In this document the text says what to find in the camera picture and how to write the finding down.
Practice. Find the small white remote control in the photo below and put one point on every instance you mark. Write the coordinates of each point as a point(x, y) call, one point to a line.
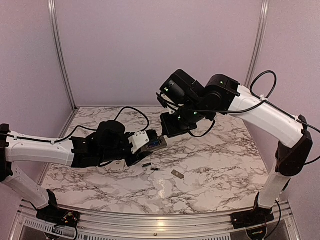
point(163, 145)

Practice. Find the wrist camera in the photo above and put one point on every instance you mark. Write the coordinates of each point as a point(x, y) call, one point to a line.
point(171, 107)
point(141, 138)

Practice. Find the grey battery cover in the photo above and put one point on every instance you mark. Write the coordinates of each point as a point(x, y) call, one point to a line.
point(177, 174)

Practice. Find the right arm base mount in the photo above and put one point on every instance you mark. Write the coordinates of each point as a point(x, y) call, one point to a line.
point(249, 218)

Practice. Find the left aluminium corner post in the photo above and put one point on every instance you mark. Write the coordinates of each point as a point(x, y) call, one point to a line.
point(53, 17)

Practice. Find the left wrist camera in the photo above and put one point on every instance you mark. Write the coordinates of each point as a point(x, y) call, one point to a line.
point(141, 138)

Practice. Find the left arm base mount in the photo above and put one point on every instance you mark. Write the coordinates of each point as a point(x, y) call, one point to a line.
point(59, 216)

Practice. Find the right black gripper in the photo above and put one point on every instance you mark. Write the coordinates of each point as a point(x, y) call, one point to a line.
point(171, 130)

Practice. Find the aluminium front rail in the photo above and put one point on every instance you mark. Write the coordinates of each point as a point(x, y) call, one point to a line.
point(101, 225)

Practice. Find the large white remote control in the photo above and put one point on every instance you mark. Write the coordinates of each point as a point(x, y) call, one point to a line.
point(118, 166)

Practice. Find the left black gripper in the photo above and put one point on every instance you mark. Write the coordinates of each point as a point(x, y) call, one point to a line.
point(137, 158)

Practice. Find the black battery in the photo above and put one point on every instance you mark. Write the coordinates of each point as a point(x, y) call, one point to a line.
point(146, 165)
point(155, 169)

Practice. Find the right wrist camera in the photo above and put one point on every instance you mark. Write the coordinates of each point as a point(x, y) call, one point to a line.
point(171, 107)

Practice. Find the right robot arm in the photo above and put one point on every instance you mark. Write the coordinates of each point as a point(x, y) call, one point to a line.
point(193, 102)

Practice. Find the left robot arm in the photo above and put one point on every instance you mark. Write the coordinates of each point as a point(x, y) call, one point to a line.
point(110, 142)

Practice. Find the blue battery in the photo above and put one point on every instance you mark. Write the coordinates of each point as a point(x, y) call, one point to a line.
point(153, 145)

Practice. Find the aluminium corner post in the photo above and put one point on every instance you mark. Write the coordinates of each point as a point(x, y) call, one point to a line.
point(53, 17)
point(259, 39)

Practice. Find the right aluminium corner post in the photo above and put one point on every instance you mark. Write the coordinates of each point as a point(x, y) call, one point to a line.
point(259, 39)

